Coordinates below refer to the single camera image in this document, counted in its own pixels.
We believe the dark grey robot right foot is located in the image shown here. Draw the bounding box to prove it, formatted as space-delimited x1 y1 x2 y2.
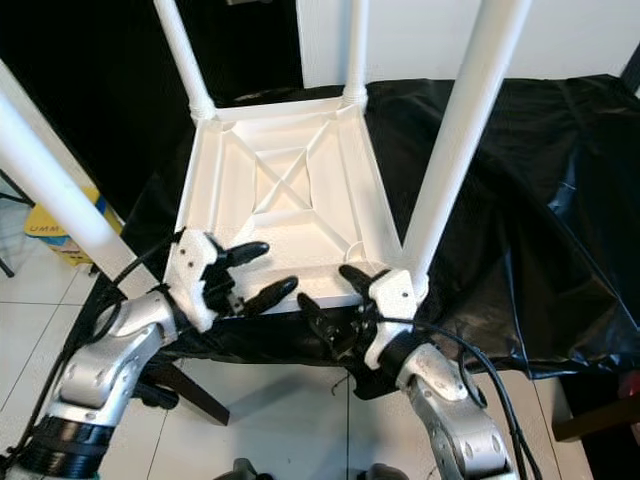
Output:
365 462 406 480

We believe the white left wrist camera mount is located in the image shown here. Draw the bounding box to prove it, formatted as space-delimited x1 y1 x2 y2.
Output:
165 230 221 331

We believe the black door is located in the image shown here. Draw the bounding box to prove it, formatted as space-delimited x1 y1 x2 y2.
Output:
0 0 301 211

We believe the brown wooden table leg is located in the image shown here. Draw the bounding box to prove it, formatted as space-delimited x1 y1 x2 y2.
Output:
150 362 231 426
555 400 640 443

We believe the dark grey robot foot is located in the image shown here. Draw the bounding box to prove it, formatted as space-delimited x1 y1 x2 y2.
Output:
365 462 406 480
228 458 266 480

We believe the black plastic table cover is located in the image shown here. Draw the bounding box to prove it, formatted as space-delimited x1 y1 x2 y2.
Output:
75 72 640 396

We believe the thin black stand leg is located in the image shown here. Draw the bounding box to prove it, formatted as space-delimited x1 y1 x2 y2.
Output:
0 170 33 279

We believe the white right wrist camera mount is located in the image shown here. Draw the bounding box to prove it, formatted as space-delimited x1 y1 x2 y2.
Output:
363 268 423 371

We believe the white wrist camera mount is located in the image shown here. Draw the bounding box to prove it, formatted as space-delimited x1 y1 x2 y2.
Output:
363 268 423 371
165 230 221 331

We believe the dark grey robot left foot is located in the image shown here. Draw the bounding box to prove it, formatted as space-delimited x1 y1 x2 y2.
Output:
228 458 266 480

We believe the white plastic table leg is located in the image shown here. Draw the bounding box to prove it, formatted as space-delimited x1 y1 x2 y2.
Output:
400 0 533 291
342 0 371 109
153 0 218 121
0 65 133 299

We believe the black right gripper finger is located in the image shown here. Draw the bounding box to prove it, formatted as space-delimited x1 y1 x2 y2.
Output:
295 292 351 357
338 264 381 300

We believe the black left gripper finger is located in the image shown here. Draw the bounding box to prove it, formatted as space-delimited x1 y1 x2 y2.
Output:
242 276 301 316
220 241 271 269

